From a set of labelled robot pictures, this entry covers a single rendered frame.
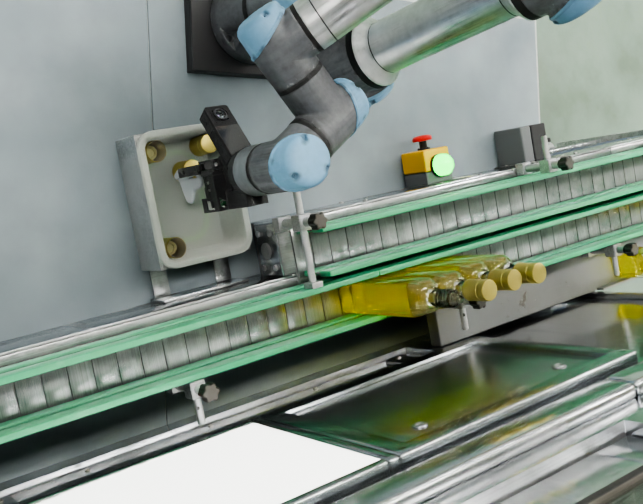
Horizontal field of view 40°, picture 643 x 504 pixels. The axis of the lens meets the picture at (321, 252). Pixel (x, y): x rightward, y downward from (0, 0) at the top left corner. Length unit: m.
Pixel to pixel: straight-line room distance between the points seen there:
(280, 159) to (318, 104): 0.11
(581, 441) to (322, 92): 0.57
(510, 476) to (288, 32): 0.63
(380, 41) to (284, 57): 0.24
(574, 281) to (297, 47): 0.98
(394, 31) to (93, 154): 0.52
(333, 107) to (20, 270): 0.55
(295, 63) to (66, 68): 0.43
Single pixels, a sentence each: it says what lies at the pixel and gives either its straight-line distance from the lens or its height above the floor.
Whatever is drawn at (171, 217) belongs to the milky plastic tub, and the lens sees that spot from 1.51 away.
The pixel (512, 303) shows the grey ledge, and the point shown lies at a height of 0.88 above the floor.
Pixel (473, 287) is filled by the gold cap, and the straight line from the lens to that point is 1.39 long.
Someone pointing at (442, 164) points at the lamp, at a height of 0.85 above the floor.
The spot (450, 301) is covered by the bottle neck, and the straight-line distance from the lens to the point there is 1.38.
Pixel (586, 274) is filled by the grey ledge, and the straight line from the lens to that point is 2.01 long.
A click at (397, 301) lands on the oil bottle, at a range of 1.42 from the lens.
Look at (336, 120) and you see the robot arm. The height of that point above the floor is 1.14.
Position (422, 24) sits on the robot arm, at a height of 1.15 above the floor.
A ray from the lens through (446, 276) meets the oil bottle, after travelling 1.43.
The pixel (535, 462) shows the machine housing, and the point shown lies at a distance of 1.09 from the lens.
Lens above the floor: 2.14
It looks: 56 degrees down
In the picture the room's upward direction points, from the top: 88 degrees clockwise
